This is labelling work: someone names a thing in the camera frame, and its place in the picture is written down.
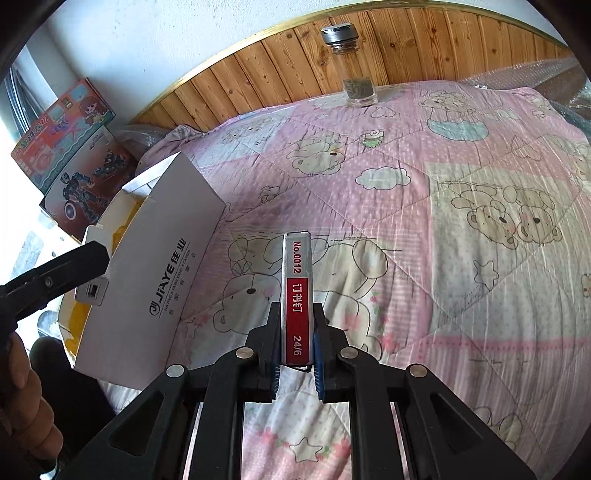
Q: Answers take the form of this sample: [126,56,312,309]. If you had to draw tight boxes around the red white staples box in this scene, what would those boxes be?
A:
[280,232,314,368]

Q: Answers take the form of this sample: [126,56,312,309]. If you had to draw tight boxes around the white charger plug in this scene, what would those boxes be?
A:
[74,276,109,306]

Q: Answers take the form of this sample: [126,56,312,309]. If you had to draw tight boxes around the person left hand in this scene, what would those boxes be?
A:
[4,332,63,461]

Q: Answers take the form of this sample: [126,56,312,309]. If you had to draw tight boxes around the dark robot toy box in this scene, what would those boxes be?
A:
[40,126,137,240]

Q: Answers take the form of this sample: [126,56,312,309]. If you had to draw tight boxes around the white cardboard box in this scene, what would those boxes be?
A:
[59,153,225,390]

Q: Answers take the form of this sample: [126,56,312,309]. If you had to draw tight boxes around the colourful toy washer box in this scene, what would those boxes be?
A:
[11,78,115,194]

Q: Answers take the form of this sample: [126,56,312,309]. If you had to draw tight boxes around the glass bottle metal cap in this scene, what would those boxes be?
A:
[321,22,378,107]

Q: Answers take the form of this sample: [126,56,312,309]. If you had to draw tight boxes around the bubble wrap roll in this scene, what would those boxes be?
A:
[463,57,590,121]

